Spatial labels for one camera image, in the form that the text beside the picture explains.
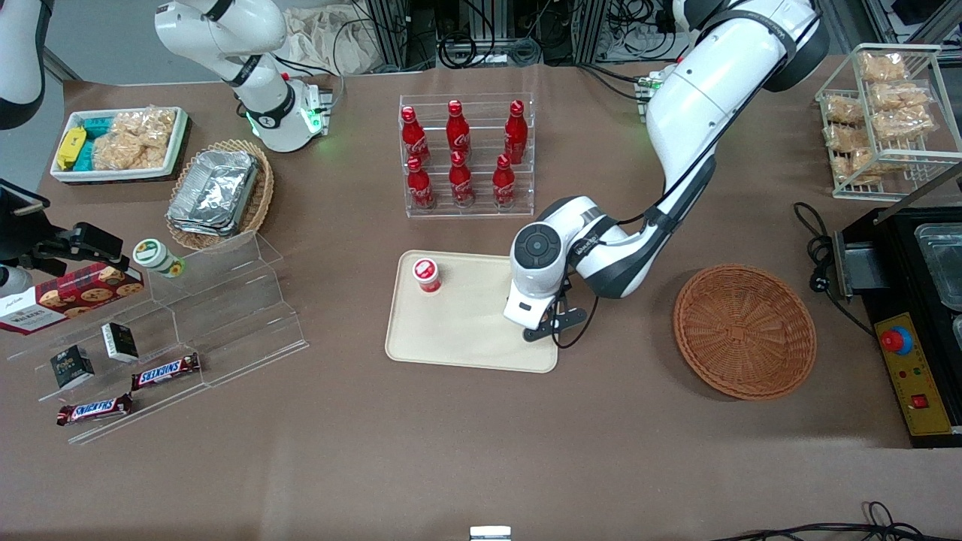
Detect yellow snack packet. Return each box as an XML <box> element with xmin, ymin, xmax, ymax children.
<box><xmin>56</xmin><ymin>126</ymin><xmax>88</xmax><ymax>171</ymax></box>

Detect stacked aluminium foil containers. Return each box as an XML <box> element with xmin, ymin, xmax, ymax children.
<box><xmin>167</xmin><ymin>150</ymin><xmax>260</xmax><ymax>237</ymax></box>

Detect rice cracker bag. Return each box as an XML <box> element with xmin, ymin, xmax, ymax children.
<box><xmin>92</xmin><ymin>107</ymin><xmax>178</xmax><ymax>171</ymax></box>

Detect snickers chocolate bar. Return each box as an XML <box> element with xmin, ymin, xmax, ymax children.
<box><xmin>132</xmin><ymin>353</ymin><xmax>201</xmax><ymax>391</ymax></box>
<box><xmin>56</xmin><ymin>393</ymin><xmax>134</xmax><ymax>427</ymax></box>

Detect crumpled beige cloth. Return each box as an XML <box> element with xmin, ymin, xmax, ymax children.
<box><xmin>282</xmin><ymin>8</ymin><xmax>386</xmax><ymax>76</ymax></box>

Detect white rectangular snack bin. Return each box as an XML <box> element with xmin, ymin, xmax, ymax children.
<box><xmin>50</xmin><ymin>106</ymin><xmax>189</xmax><ymax>184</ymax></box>

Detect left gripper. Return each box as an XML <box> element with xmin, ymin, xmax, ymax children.
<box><xmin>504</xmin><ymin>278</ymin><xmax>588</xmax><ymax>344</ymax></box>

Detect black floor cable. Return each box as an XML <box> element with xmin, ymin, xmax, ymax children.
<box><xmin>712</xmin><ymin>501</ymin><xmax>962</xmax><ymax>541</ymax></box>

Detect black power cable with plug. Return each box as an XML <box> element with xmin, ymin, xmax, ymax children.
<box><xmin>794</xmin><ymin>201</ymin><xmax>877</xmax><ymax>336</ymax></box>

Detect green lid yogurt cup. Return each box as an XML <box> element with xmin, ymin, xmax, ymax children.
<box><xmin>133</xmin><ymin>238</ymin><xmax>186</xmax><ymax>279</ymax></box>

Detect red cola bottle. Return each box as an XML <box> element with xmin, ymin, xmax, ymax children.
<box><xmin>504</xmin><ymin>100</ymin><xmax>528</xmax><ymax>165</ymax></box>
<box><xmin>492</xmin><ymin>154</ymin><xmax>517</xmax><ymax>208</ymax></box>
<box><xmin>401</xmin><ymin>106</ymin><xmax>431</xmax><ymax>166</ymax></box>
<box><xmin>449</xmin><ymin>151</ymin><xmax>475</xmax><ymax>207</ymax></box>
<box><xmin>407</xmin><ymin>156</ymin><xmax>435</xmax><ymax>210</ymax></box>
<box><xmin>446</xmin><ymin>100</ymin><xmax>472</xmax><ymax>160</ymax></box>

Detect brown round wicker basket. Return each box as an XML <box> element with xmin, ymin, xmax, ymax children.
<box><xmin>673</xmin><ymin>264</ymin><xmax>818</xmax><ymax>400</ymax></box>

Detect clear acrylic bottle rack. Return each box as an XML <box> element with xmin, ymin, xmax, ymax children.
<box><xmin>398</xmin><ymin>92</ymin><xmax>536</xmax><ymax>219</ymax></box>

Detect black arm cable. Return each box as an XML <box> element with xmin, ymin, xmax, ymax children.
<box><xmin>555</xmin><ymin>11</ymin><xmax>820</xmax><ymax>351</ymax></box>

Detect light oval wicker basket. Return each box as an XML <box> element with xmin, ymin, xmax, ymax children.
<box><xmin>165</xmin><ymin>139</ymin><xmax>275</xmax><ymax>252</ymax></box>

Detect white wire basket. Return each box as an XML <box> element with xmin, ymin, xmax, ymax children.
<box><xmin>815</xmin><ymin>44</ymin><xmax>962</xmax><ymax>202</ymax></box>

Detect small black white box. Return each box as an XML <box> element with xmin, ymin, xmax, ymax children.
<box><xmin>101</xmin><ymin>322</ymin><xmax>140</xmax><ymax>363</ymax></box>

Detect red lid yogurt cup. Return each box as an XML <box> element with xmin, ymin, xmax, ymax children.
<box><xmin>412</xmin><ymin>258</ymin><xmax>443</xmax><ymax>294</ymax></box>

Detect coiled black cables bundle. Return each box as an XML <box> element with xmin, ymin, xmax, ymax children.
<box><xmin>438</xmin><ymin>30</ymin><xmax>543</xmax><ymax>70</ymax></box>

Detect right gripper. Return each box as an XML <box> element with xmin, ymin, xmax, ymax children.
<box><xmin>0</xmin><ymin>180</ymin><xmax>126</xmax><ymax>265</ymax></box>

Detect clear bag of crackers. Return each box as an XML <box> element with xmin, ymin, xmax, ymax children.
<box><xmin>824</xmin><ymin>124</ymin><xmax>870</xmax><ymax>153</ymax></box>
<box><xmin>836</xmin><ymin>148</ymin><xmax>903</xmax><ymax>186</ymax></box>
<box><xmin>858</xmin><ymin>51</ymin><xmax>909</xmax><ymax>83</ymax></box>
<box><xmin>870</xmin><ymin>81</ymin><xmax>934</xmax><ymax>113</ymax></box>
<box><xmin>824</xmin><ymin>94</ymin><xmax>865</xmax><ymax>127</ymax></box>

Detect teal snack packet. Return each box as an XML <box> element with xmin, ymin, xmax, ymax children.
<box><xmin>74</xmin><ymin>113</ymin><xmax>118</xmax><ymax>172</ymax></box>

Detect red tartan cookie box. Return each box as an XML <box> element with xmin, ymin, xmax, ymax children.
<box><xmin>0</xmin><ymin>262</ymin><xmax>145</xmax><ymax>336</ymax></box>

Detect clear acrylic step shelf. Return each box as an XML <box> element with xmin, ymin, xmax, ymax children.
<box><xmin>8</xmin><ymin>231</ymin><xmax>310</xmax><ymax>446</ymax></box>

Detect black sealing machine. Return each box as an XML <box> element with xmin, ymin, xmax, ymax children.
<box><xmin>833</xmin><ymin>203</ymin><xmax>962</xmax><ymax>449</ymax></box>

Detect beige plastic serving tray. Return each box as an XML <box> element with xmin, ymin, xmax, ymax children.
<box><xmin>385</xmin><ymin>250</ymin><xmax>562</xmax><ymax>374</ymax></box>

